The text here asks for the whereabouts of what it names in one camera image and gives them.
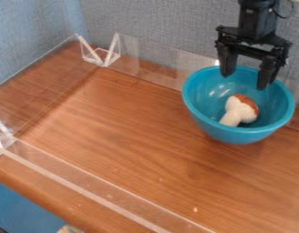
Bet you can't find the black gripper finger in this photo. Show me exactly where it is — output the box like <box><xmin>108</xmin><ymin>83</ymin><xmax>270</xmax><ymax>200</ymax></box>
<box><xmin>217</xmin><ymin>44</ymin><xmax>238</xmax><ymax>77</ymax></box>
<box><xmin>257</xmin><ymin>56</ymin><xmax>281</xmax><ymax>90</ymax></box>

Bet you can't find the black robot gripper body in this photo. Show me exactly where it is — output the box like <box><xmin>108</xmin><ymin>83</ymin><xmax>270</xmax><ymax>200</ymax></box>
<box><xmin>215</xmin><ymin>25</ymin><xmax>293</xmax><ymax>67</ymax></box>

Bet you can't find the white toy mushroom brown cap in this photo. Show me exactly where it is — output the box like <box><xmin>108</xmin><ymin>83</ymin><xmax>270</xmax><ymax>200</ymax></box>
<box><xmin>219</xmin><ymin>94</ymin><xmax>259</xmax><ymax>127</ymax></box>

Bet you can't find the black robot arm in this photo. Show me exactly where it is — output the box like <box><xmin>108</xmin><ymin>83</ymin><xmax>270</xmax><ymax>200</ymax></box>
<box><xmin>215</xmin><ymin>0</ymin><xmax>293</xmax><ymax>90</ymax></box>

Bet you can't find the blue plastic bowl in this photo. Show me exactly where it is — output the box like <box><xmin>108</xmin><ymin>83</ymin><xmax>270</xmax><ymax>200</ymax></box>
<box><xmin>183</xmin><ymin>66</ymin><xmax>295</xmax><ymax>145</ymax></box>

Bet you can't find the clear acrylic back barrier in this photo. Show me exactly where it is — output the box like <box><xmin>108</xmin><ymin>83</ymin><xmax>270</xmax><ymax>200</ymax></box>
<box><xmin>108</xmin><ymin>32</ymin><xmax>299</xmax><ymax>133</ymax></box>

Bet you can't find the clear acrylic barrier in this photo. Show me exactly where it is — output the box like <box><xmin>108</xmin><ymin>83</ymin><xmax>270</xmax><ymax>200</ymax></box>
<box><xmin>0</xmin><ymin>138</ymin><xmax>215</xmax><ymax>233</ymax></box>
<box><xmin>108</xmin><ymin>32</ymin><xmax>299</xmax><ymax>133</ymax></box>
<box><xmin>0</xmin><ymin>35</ymin><xmax>98</xmax><ymax>134</ymax></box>

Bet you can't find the clear acrylic left barrier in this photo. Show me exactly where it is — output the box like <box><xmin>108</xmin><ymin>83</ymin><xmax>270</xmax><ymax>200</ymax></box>
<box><xmin>0</xmin><ymin>35</ymin><xmax>98</xmax><ymax>134</ymax></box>

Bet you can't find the clear acrylic front barrier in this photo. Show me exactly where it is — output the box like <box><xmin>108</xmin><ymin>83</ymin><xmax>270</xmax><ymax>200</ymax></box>
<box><xmin>0</xmin><ymin>138</ymin><xmax>215</xmax><ymax>233</ymax></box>

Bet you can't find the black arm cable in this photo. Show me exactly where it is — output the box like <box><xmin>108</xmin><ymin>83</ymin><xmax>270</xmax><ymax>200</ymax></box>
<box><xmin>270</xmin><ymin>0</ymin><xmax>295</xmax><ymax>20</ymax></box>

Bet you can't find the clear acrylic corner bracket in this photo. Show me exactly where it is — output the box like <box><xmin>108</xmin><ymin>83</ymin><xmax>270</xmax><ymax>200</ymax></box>
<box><xmin>76</xmin><ymin>33</ymin><xmax>122</xmax><ymax>67</ymax></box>

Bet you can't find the clear acrylic left bracket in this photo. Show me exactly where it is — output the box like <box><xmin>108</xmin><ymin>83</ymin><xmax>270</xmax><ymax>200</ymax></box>
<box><xmin>0</xmin><ymin>120</ymin><xmax>15</xmax><ymax>148</ymax></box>

